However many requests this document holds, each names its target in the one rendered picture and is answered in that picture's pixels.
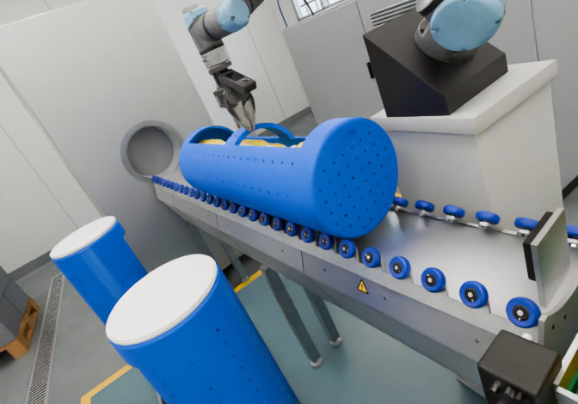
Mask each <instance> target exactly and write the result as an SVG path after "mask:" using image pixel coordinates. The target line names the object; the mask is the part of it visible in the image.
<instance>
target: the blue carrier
mask: <svg viewBox="0 0 578 404"><path fill-rule="evenodd" d="M261 128H262V129H267V130H269V131H271V132H273V133H275V134H276V135H277V136H278V137H247V136H248V135H249V134H250V133H251V132H249V131H247V130H246V129H245V128H243V127H241V128H239V129H238V130H236V131H235V132H234V131H232V130H231V129H229V128H226V127H223V126H218V125H214V126H205V127H201V128H200V129H198V130H196V131H194V132H192V133H191V134H190V135H189V136H188V137H187V138H186V140H185V141H184V143H183V145H182V147H181V151H180V157H179V163H180V168H181V172H182V175H183V176H184V178H185V180H186V181H187V182H188V184H190V185H191V186H192V187H193V188H195V189H197V190H199V191H201V192H203V193H208V194H211V195H213V196H216V197H219V198H221V199H226V200H229V201H231V202H234V203H237V204H239V205H244V206H247V207H249V208H252V209H255V210H258V211H262V212H265V213H267V214H270V215H273V216H276V217H280V218H283V219H285V220H288V221H291V222H294V223H298V224H301V225H303V226H306V227H309V228H312V229H314V230H319V231H322V232H324V233H327V234H330V235H332V236H337V237H340V238H343V239H354V238H358V237H361V236H364V235H366V234H368V233H370V232H371V231H372V230H374V229H375V228H376V227H377V226H378V225H379V224H380V223H381V222H382V221H383V219H384V217H385V216H386V214H387V213H388V211H389V209H390V207H391V205H392V202H393V200H394V198H395V194H396V190H397V181H398V164H397V154H396V152H395V148H394V146H393V143H392V142H391V140H390V137H389V136H388V134H387V133H386V131H385V130H384V129H383V128H382V127H381V126H380V125H378V124H377V123H376V122H374V121H372V120H370V119H367V118H362V117H350V118H337V119H330V120H327V121H325V122H323V123H322V124H321V125H319V126H318V127H316V128H315V129H314V130H313V131H312V132H311V133H310V134H309V136H308V137H294V136H293V135H292V133H291V132H289V131H288V130H287V129H286V128H285V127H283V126H281V125H278V124H275V123H255V130H258V129H261ZM217 134H218V135H217ZM203 139H221V140H223V141H225V142H226V143H225V144H199V142H200V141H201V140H203ZM244 139H260V140H264V141H266V142H268V143H273V144H283V145H285V146H286V147H270V146H249V145H239V144H240V143H241V142H242V141H243V140H244ZM301 142H303V144H302V146H301V148H291V147H292V146H293V145H298V144H300V143H301Z"/></svg>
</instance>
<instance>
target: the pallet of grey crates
mask: <svg viewBox="0 0 578 404"><path fill-rule="evenodd" d="M39 308H40V306H39V305H38V304H37V303H36V302H35V301H34V300H33V299H32V298H31V297H29V296H28V295H27V294H26V293H25V292H24V290H23V289H22V288H21V287H20V286H19V285H18V284H17V283H16V282H15V281H14V280H13V279H12V278H11V277H10V276H9V275H8V274H7V273H6V272H5V271H4V270H3V268H2V267H1V266H0V352H2V351H3V350H5V349H6V350H7V351H8V352H9V353H10V354H11V355H12V356H13V357H14V358H15V359H17V358H19V357H20V356H22V355H23V354H25V353H26V352H28V351H29V347H30V344H31V340H32V337H33V333H34V326H35V323H36V319H37V315H38V312H39Z"/></svg>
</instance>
